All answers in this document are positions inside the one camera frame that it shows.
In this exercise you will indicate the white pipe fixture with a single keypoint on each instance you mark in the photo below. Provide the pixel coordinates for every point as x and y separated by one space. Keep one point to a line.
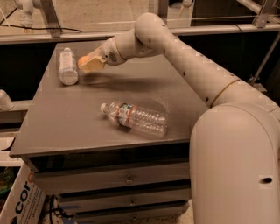
26 8

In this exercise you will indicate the clear water bottle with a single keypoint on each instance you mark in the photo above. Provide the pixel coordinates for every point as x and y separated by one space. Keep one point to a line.
137 118

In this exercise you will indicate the middle grey drawer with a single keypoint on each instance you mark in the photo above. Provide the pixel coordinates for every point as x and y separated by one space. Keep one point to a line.
126 199

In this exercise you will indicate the white cylinder at left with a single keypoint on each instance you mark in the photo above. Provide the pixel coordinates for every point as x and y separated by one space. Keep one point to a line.
5 101

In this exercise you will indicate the grey drawer cabinet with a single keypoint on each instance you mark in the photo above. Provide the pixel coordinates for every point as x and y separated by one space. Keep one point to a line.
64 129

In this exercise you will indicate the orange fruit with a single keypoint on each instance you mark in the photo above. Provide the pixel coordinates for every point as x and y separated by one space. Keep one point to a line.
83 60

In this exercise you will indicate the bottom grey drawer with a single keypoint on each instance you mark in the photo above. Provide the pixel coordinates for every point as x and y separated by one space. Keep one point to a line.
135 213

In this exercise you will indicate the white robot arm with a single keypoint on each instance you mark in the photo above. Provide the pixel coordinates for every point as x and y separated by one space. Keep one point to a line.
234 145

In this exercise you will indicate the grey drawer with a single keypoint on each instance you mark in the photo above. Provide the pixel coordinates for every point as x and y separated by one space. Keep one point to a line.
135 213
126 199
97 178

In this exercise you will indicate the top grey drawer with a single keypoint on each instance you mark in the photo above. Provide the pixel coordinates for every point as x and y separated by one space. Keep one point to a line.
97 178

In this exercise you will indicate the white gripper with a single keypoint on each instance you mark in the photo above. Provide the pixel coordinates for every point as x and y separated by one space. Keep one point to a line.
108 53

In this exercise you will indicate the metal frame rail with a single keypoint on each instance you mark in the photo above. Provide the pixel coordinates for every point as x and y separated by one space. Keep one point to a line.
71 19

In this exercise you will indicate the white-blue plastic bottle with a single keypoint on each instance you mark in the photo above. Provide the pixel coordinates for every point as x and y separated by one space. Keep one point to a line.
68 74

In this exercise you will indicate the white cardboard box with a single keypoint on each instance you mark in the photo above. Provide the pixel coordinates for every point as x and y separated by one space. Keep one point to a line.
25 200

